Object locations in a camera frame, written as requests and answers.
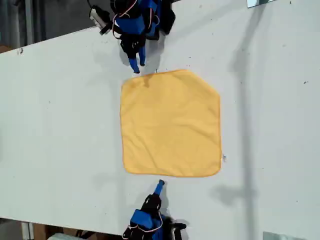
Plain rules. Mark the white table leg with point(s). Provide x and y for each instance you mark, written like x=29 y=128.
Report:
x=27 y=231

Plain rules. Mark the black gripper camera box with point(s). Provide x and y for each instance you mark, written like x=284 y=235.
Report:
x=178 y=228
x=100 y=18

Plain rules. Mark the white towel label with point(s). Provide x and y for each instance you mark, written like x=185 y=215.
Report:
x=224 y=157

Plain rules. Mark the yellow square towel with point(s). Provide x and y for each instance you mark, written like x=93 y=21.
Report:
x=170 y=122

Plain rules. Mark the brown cardboard box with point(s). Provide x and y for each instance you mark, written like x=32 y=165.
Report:
x=38 y=231

